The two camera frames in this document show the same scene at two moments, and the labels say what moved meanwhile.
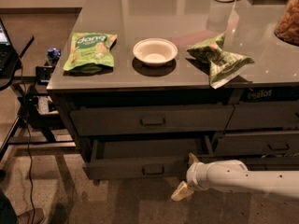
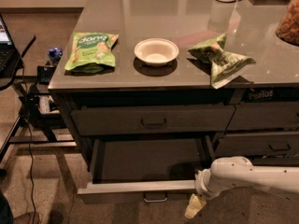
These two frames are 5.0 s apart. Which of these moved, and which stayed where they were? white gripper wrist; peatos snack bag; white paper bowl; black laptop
Moved: white gripper wrist
Stayed: white paper bowl; peatos snack bag; black laptop
